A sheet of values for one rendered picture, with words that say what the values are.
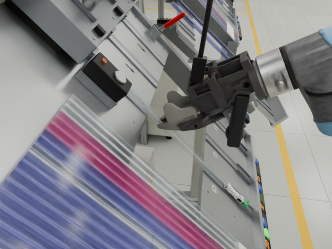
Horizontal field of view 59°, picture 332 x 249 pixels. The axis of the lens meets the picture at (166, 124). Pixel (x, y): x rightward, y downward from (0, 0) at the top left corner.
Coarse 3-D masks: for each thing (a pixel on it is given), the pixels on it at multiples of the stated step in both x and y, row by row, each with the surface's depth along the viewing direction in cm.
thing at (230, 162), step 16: (208, 128) 78; (224, 128) 86; (208, 144) 73; (224, 144) 80; (240, 144) 89; (208, 160) 69; (224, 160) 75; (240, 160) 84; (208, 176) 65; (224, 176) 71; (240, 176) 78; (208, 192) 62; (224, 192) 67; (240, 192) 73; (208, 208) 58; (224, 208) 63; (240, 208) 69; (224, 224) 60; (240, 224) 65; (240, 240) 62
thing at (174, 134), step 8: (136, 96) 56; (144, 104) 57; (152, 112) 58; (160, 120) 59; (176, 136) 60; (184, 144) 61; (192, 152) 62; (200, 160) 63; (208, 168) 64; (216, 176) 65; (224, 184) 67
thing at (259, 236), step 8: (248, 136) 94; (248, 144) 92; (248, 152) 89; (248, 160) 87; (248, 168) 84; (256, 176) 81; (256, 184) 78; (256, 192) 76; (256, 200) 74; (256, 208) 72; (256, 216) 70; (256, 224) 69; (256, 232) 67; (256, 240) 66; (264, 240) 65; (256, 248) 65; (264, 248) 64
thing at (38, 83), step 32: (0, 32) 40; (32, 32) 45; (128, 32) 69; (0, 64) 38; (32, 64) 42; (64, 64) 47; (128, 64) 62; (160, 64) 74; (0, 96) 35; (32, 96) 39; (64, 96) 43; (128, 96) 56; (0, 128) 33; (32, 128) 37; (128, 128) 51; (0, 160) 32
